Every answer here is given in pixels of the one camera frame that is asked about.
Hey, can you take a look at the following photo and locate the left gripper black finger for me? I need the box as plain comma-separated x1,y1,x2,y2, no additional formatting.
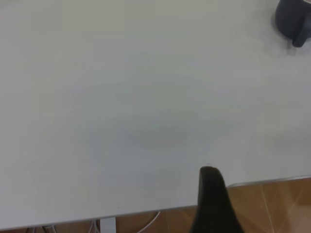
189,166,246,233

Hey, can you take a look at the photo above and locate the dark grey ceramic mug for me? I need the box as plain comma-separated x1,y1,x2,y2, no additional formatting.
274,0,311,48

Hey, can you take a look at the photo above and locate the white table leg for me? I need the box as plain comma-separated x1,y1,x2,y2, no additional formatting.
100,217,117,233

